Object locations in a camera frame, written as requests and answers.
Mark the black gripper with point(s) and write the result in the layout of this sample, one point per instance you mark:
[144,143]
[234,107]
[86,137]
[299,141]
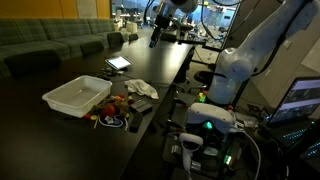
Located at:
[161,25]

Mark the white fluffy towel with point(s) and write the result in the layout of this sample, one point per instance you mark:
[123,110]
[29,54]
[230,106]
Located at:
[141,87]

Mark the small red toy fruit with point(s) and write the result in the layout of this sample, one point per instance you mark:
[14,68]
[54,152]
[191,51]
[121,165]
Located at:
[121,96]

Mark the dark red toy fruit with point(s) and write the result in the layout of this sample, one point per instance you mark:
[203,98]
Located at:
[131,101]

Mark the black rectangular block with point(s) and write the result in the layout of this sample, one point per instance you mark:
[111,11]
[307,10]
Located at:
[136,104]
[145,109]
[136,122]

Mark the brown plush toy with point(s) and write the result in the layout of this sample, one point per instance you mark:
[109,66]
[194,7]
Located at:
[121,106]

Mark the red strawberry toy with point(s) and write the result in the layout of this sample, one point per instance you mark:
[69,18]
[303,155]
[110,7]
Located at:
[108,111]

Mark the blue disc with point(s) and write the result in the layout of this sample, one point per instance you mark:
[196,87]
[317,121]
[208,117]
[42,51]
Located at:
[117,121]

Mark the green toy vegetable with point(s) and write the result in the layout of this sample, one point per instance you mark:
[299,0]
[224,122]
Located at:
[95,108]

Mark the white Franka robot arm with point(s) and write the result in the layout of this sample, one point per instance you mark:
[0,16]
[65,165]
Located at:
[233,63]

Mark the white plastic storage container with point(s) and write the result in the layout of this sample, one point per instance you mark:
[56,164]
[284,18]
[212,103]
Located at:
[77,95]

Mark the dark padded chair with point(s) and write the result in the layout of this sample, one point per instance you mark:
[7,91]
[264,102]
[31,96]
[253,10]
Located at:
[115,39]

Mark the tablet with lit screen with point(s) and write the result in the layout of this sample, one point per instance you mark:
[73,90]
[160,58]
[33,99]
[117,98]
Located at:
[118,62]

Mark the small dark ottoman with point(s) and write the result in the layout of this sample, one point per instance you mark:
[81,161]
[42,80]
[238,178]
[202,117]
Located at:
[91,47]

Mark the green lit device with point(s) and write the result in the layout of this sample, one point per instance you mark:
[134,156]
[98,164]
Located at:
[201,97]

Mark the white VR headset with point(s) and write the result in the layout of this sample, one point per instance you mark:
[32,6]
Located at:
[210,115]

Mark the black stand pole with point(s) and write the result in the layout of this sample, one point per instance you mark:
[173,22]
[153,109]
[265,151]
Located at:
[240,93]

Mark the white VR controller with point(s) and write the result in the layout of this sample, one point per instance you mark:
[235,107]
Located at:
[190,143]

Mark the green plaid sofa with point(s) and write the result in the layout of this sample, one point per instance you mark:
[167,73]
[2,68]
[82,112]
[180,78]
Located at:
[40,36]

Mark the large dark ottoman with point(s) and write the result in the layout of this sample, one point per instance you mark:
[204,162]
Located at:
[33,61]

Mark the electronics box under headset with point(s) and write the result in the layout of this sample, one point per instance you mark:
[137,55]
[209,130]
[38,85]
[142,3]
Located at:
[213,156]

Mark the open laptop with lit screen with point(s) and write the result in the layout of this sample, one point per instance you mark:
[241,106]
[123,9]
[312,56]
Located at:
[296,100]

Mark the dark laptop lit keyboard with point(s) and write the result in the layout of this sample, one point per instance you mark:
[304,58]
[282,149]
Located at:
[311,150]

